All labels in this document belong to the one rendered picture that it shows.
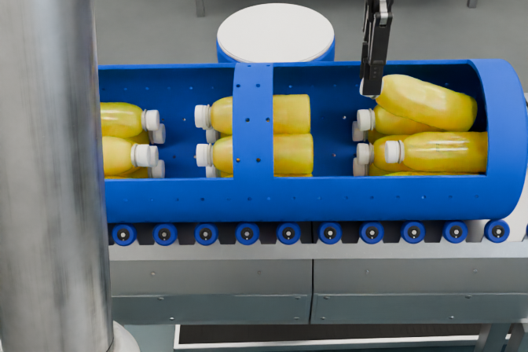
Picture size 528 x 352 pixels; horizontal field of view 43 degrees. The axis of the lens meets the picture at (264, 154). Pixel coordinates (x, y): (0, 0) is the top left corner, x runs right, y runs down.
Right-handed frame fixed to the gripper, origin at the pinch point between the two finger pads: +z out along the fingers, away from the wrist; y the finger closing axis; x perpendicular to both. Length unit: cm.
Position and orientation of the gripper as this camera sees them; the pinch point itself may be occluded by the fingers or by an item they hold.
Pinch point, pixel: (371, 69)
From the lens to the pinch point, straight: 112.1
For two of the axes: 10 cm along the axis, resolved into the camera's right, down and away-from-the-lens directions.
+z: 0.2, 7.5, 6.6
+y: 0.1, -6.6, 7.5
